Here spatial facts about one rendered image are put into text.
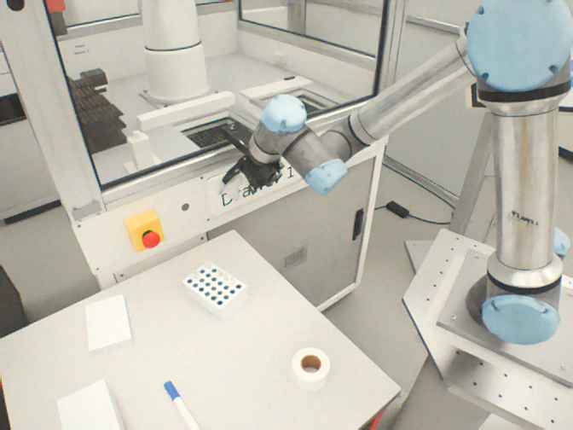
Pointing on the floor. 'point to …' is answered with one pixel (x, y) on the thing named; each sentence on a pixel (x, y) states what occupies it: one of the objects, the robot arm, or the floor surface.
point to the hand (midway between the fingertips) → (241, 178)
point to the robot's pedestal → (469, 417)
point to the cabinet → (291, 235)
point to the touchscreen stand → (469, 199)
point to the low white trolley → (198, 356)
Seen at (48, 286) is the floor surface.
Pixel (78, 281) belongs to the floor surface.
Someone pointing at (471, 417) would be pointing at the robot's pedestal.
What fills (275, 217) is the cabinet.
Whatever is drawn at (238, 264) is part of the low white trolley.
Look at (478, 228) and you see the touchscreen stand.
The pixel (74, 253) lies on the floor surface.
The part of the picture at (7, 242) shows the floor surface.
